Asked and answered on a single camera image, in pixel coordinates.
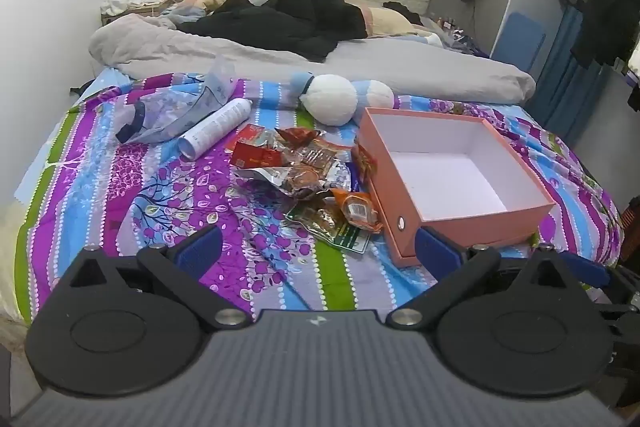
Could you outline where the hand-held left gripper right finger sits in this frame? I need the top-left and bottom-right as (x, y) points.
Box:
(385, 226), (569, 333)

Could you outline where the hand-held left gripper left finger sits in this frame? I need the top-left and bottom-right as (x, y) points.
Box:
(67, 224), (254, 334)

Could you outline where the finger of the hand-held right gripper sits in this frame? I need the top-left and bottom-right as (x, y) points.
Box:
(557, 251), (640, 303)
(597, 302), (640, 343)

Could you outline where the pink cardboard box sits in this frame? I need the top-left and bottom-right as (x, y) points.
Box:
(357, 107), (557, 268)

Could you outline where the clear packet dark round snack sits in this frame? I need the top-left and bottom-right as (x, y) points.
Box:
(235, 159), (351, 201)

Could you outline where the orange red snack packet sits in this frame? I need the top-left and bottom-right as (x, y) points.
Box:
(330, 188), (383, 232)

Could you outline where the green snack packet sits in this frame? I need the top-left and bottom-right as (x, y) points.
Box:
(285, 204), (373, 254)

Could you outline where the colourful floral bed sheet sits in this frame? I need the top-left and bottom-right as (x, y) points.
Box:
(14, 67), (626, 325)

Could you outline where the white spray can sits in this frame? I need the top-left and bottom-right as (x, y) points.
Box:
(177, 98), (252, 160)

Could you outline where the clear bluish plastic bag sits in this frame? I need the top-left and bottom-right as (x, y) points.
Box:
(116, 56), (238, 145)

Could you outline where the dark red foil wrapper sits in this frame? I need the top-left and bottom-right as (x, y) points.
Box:
(274, 127), (323, 150)

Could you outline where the clear packet brown snack block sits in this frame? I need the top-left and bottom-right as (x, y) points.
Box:
(299, 142), (353, 172)

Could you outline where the white and blue plush toy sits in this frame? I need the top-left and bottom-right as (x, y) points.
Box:
(292, 72), (396, 126)

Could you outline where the grey duvet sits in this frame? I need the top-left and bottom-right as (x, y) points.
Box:
(89, 13), (537, 104)

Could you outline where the blue fabric curtain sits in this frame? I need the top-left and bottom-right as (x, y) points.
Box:
(525, 4), (608, 148)

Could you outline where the patterned cloth pile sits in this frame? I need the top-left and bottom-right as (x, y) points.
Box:
(430, 17), (491, 58)

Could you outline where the blue padded panel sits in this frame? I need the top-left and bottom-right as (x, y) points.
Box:
(490, 12), (547, 68)

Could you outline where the beige pillow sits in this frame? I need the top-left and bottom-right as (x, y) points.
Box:
(362, 6), (426, 38)

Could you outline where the cardboard box nightstand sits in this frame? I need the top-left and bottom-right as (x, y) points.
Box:
(100, 0), (178, 28)

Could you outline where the pastel blanket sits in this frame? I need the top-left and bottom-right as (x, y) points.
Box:
(165, 0), (236, 18)

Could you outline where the black jacket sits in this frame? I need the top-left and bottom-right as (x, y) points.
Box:
(177, 0), (368, 62)

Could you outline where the white clothes pile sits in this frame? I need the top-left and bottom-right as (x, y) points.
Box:
(100, 0), (166, 15)

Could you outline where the black hanging coat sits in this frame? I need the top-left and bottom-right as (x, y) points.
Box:
(570, 0), (640, 68)

